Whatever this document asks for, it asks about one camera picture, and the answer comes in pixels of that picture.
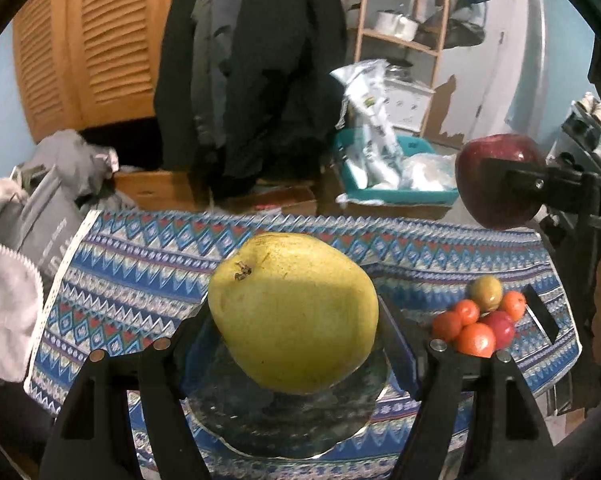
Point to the grey and white clothes pile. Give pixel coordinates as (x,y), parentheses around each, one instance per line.
(5,310)

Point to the white printed storage box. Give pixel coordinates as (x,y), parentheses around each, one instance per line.
(405,105)

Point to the grey fabric bag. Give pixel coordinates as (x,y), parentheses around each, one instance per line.
(45,230)

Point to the blue patterned tablecloth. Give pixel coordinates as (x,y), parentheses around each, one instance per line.
(155,270)

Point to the grey crumpled clothing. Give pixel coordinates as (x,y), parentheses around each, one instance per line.
(65,155)

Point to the white printed plastic bag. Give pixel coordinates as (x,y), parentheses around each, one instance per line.
(370,120)

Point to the wooden shelf rack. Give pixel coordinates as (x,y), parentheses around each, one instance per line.
(395,40)

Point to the small orange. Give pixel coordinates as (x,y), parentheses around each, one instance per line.
(466,311)
(445,326)
(513,305)
(475,341)

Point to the dark pot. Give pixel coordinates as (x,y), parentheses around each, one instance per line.
(400,70)

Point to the yellow-green lemon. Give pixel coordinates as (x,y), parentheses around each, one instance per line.
(485,292)

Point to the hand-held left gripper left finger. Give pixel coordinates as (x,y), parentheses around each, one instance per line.
(186,339)

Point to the teal cardboard box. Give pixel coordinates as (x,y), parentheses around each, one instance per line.
(395,195)

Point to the red plum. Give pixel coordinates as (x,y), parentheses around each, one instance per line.
(500,329)

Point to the white cooking pot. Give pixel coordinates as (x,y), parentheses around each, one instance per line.
(395,25)

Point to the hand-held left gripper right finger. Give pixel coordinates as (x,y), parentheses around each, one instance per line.
(398,350)

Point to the clear plastic bag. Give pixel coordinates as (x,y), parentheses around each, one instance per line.
(428,172)

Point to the large yellow pear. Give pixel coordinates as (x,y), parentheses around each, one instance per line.
(290,310)

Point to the brown wooden box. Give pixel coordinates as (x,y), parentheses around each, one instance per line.
(150,187)

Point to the black hanging coat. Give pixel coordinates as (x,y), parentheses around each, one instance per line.
(280,85)

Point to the grey hanging jacket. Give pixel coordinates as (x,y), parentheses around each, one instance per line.
(210,35)

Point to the dark red apple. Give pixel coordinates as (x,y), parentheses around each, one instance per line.
(480,185)

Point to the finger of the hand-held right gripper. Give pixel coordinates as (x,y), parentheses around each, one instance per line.
(530,182)

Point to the pile of dark clothes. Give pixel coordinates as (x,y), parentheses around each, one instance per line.
(460,15)

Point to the wooden louvered wardrobe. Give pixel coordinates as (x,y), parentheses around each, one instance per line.
(105,35)

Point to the flat cardboard box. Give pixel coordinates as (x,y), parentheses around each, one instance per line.
(280,201)

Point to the clear glass plate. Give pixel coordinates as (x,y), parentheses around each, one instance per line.
(280,420)

